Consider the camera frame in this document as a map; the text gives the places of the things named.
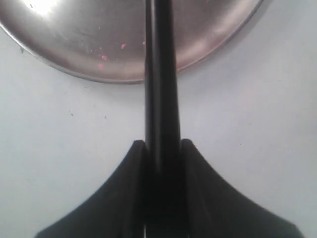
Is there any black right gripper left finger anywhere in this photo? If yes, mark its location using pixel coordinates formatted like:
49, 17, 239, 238
36, 140, 145, 238

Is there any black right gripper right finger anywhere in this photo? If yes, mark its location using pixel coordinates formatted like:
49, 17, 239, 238
182, 139, 303, 238

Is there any black knife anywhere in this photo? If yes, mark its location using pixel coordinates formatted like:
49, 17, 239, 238
145, 0, 187, 238

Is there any round steel plate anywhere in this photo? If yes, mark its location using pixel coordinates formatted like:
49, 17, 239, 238
0, 0, 261, 84

